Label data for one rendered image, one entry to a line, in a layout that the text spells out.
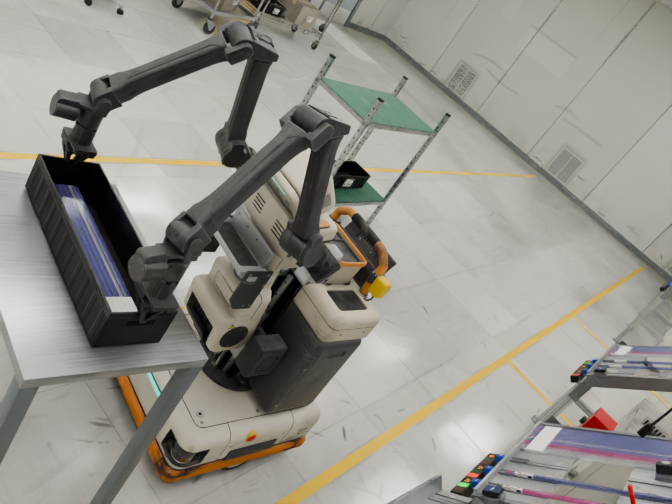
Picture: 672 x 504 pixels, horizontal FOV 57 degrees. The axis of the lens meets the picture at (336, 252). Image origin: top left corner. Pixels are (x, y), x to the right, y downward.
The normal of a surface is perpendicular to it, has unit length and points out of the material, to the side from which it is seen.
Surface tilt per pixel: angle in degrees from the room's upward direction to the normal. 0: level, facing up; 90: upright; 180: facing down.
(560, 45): 90
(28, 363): 0
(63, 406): 0
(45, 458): 0
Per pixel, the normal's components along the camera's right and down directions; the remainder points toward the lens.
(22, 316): 0.53, -0.72
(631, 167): -0.57, 0.09
